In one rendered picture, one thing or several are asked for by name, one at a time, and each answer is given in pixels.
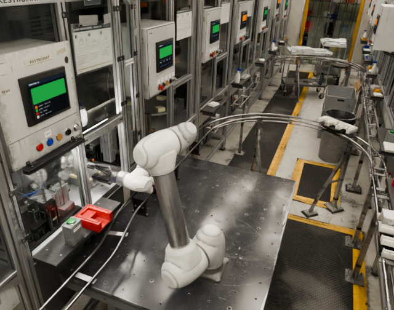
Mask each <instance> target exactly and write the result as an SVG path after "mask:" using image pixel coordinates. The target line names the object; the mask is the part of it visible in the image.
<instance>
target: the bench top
mask: <svg viewBox="0 0 394 310"><path fill-rule="evenodd" d="M225 167H226V169H225ZM179 178H180V179H179V180H176V182H177V187H178V190H179V195H180V200H181V203H182V208H183V214H184V217H185V222H186V225H187V230H188V235H189V238H190V239H193V238H194V237H195V236H196V233H197V231H198V230H199V228H201V227H202V226H204V225H207V224H213V225H217V226H218V227H219V228H220V229H221V230H222V232H223V234H224V236H225V256H224V257H225V258H228V259H229V262H228V264H227V265H226V267H225V269H224V271H223V273H222V276H221V278H220V283H215V282H214V281H212V280H209V279H206V278H203V277H200V276H199V277H198V278H197V279H196V280H195V281H193V282H192V283H191V284H189V285H187V286H185V287H182V288H170V287H169V286H168V285H167V284H166V283H165V282H164V281H163V278H162V276H161V268H162V265H163V263H164V259H165V254H166V247H167V245H168V243H169V241H168V238H167V233H166V229H165V225H164V221H163V216H162V213H161V208H160V205H159V200H158V196H157V193H156V194H152V195H151V197H150V198H149V199H148V203H147V213H148V214H149V215H148V216H147V217H145V216H142V215H138V214H135V216H134V217H133V219H132V221H131V223H130V226H129V228H128V230H127V233H128V235H127V237H124V239H123V241H122V243H121V245H120V246H119V249H118V250H117V252H116V253H115V255H114V256H113V258H112V259H111V260H110V261H109V263H108V264H107V265H106V266H105V267H104V268H103V269H102V271H101V272H100V273H99V275H98V276H97V277H96V279H97V281H96V282H95V283H94V284H90V285H89V286H88V287H87V288H86V289H88V290H90V291H93V292H95V293H98V294H101V295H103V296H106V297H108V298H111V299H113V300H116V301H118V302H120V303H123V304H126V305H128V306H131V307H133V308H136V309H139V310H264V307H265V303H266V300H267V296H268V291H269V288H270V284H271V280H272V277H273V272H274V269H275V265H276V261H277V257H278V253H279V249H280V245H281V241H282V238H283V234H284V230H285V227H286V222H287V218H288V215H289V211H290V208H291V203H292V199H293V196H294V191H295V188H296V184H297V181H295V180H290V179H287V178H281V177H276V176H273V175H267V174H264V173H259V172H254V171H250V170H245V169H240V168H237V167H232V166H228V165H223V164H218V163H215V162H209V161H204V160H201V159H196V158H192V157H186V158H185V160H184V161H183V162H182V163H181V164H180V167H179ZM260 182H261V183H260ZM230 183H231V184H230ZM221 197H222V198H223V199H221ZM133 209H134V205H133V200H131V201H130V202H129V203H128V204H127V205H126V206H125V207H124V208H123V209H122V210H121V211H120V212H119V214H118V216H117V217H116V219H115V221H114V223H113V224H112V226H111V228H110V231H117V232H124V231H125V229H126V226H127V224H128V222H129V220H130V218H131V216H132V215H133V213H132V211H133ZM110 223H111V221H110V222H109V223H108V224H107V225H106V226H105V227H104V228H103V229H102V230H101V231H100V232H99V233H98V234H97V235H96V236H95V237H94V238H93V239H92V240H91V241H90V242H89V243H88V244H87V245H86V246H85V247H84V248H83V249H82V250H81V251H80V252H79V253H78V254H77V255H76V256H75V257H74V258H73V259H72V260H71V261H70V262H69V263H68V264H67V265H66V266H65V267H64V269H63V270H62V271H61V272H60V273H59V276H60V277H61V279H63V280H67V279H68V278H69V277H70V276H71V275H72V273H74V272H75V271H76V270H77V269H78V268H79V267H80V265H81V264H82V263H83V262H84V261H85V260H86V259H87V258H88V257H89V255H90V254H91V253H92V252H93V251H94V250H95V249H96V247H97V246H98V244H99V243H100V241H101V240H102V238H103V236H104V233H105V231H106V230H107V229H108V227H109V225H110ZM121 238H122V236H112V235H107V236H106V238H105V240H104V241H103V243H102V244H101V246H100V247H99V249H98V250H97V251H96V253H95V254H94V255H93V256H92V258H91V259H90V260H89V261H88V262H87V263H86V264H85V265H84V266H83V267H82V268H81V269H80V270H79V271H78V272H80V273H82V274H85V275H87V276H90V277H93V276H94V275H95V273H96V272H97V271H98V270H99V269H100V268H101V267H102V266H103V264H104V263H105V262H106V261H107V259H109V257H110V256H111V254H112V253H113V252H114V250H115V248H116V247H117V245H118V243H119V241H120V240H121Z"/></svg>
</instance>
